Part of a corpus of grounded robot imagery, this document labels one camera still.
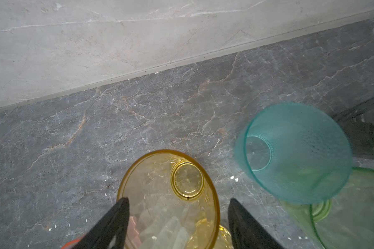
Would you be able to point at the teal dimpled glass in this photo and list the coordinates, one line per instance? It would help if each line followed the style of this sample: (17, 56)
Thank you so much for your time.
(295, 152)

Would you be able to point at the dark grey glass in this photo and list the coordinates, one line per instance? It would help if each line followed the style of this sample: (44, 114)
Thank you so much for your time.
(358, 125)

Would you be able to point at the short yellow glass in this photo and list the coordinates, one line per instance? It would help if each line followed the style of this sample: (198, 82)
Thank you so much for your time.
(224, 239)

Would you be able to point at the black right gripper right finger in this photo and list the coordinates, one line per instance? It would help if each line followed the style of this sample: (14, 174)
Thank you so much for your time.
(246, 232)

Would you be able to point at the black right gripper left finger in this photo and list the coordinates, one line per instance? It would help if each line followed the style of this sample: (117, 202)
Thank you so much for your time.
(110, 232)

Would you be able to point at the short pink glass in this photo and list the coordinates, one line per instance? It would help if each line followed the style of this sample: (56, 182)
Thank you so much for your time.
(71, 244)

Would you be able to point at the tall yellow glass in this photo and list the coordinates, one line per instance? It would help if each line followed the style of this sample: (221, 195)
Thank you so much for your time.
(173, 203)

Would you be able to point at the short green glass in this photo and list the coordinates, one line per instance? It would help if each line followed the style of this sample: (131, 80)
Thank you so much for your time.
(346, 221)

